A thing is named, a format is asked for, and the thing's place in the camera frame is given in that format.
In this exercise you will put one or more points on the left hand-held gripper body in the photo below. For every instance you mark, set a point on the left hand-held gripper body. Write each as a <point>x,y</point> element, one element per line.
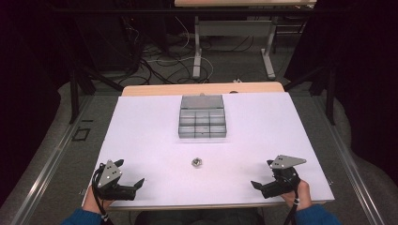
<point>110,175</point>

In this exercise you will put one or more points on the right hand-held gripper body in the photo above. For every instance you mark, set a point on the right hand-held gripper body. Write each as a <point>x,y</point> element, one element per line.
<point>283,179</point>

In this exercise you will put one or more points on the person's right hand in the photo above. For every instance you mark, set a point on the person's right hand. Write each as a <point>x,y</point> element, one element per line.
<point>299,195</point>

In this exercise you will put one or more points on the person's left hand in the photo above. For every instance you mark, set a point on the person's left hand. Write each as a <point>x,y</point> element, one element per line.
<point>90,201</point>

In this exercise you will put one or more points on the white table sheet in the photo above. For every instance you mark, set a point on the white table sheet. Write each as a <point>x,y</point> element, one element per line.
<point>156,150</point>

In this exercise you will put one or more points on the metal nut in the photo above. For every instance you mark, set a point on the metal nut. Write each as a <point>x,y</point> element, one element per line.
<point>196,162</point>

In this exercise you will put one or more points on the small dark table grommet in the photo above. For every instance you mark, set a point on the small dark table grommet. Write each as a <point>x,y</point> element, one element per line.
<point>233,92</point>

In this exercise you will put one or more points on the clear plastic compartment box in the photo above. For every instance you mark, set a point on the clear plastic compartment box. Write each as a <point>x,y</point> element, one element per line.
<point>202,120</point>

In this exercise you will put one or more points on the black metal stand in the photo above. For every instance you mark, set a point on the black metal stand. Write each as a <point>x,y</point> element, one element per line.
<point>328,90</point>
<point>78,84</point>

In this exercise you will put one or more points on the dark curtain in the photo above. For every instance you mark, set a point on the dark curtain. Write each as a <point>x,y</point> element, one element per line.
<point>28,93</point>
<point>366,78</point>

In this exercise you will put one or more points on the white-legged desk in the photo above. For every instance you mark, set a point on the white-legged desk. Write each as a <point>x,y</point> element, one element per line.
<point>233,28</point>

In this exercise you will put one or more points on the black floor socket frame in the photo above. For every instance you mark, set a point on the black floor socket frame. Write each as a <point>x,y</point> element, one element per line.
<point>81,134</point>

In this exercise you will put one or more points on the aluminium floor rail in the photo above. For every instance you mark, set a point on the aluminium floor rail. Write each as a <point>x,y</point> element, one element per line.
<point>347,162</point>
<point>47,170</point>

